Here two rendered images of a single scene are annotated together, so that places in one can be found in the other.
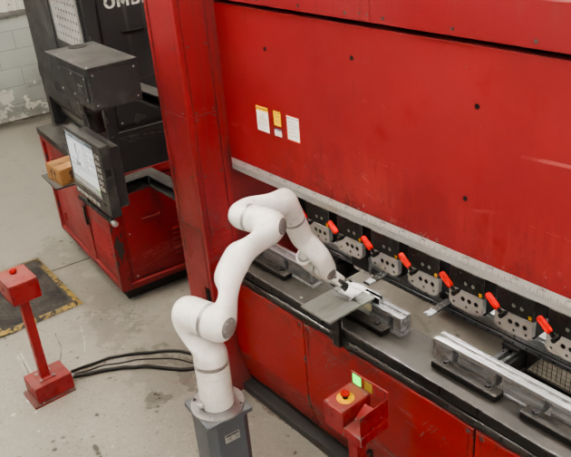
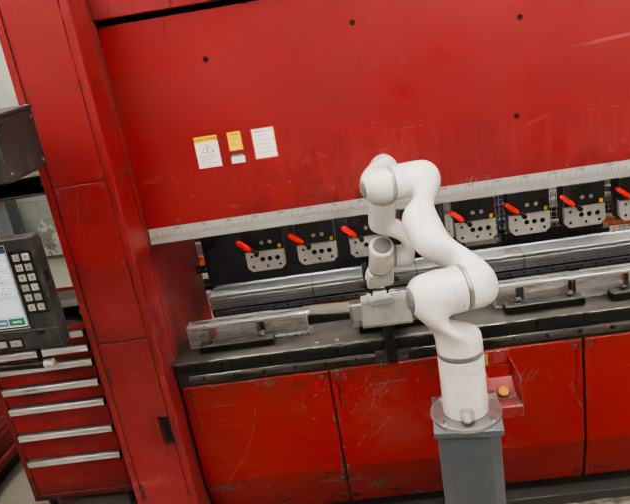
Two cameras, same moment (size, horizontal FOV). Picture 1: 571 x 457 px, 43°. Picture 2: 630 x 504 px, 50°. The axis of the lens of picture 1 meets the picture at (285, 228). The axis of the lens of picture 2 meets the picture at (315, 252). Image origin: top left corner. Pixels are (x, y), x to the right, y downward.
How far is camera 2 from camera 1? 214 cm
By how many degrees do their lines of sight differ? 44
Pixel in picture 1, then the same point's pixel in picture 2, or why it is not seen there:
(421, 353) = (483, 313)
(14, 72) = not seen: outside the picture
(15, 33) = not seen: outside the picture
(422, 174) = (462, 114)
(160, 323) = not seen: outside the picture
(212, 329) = (492, 282)
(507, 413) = (603, 303)
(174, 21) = (78, 44)
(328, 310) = (392, 315)
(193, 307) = (449, 275)
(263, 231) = (435, 178)
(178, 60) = (89, 99)
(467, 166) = (515, 81)
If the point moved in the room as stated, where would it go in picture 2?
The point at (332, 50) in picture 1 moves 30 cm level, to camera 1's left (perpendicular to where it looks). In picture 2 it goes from (321, 23) to (262, 34)
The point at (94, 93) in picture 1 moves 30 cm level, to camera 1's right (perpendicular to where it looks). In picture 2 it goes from (5, 155) to (95, 131)
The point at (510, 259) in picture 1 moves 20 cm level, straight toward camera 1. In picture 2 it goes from (573, 152) to (623, 158)
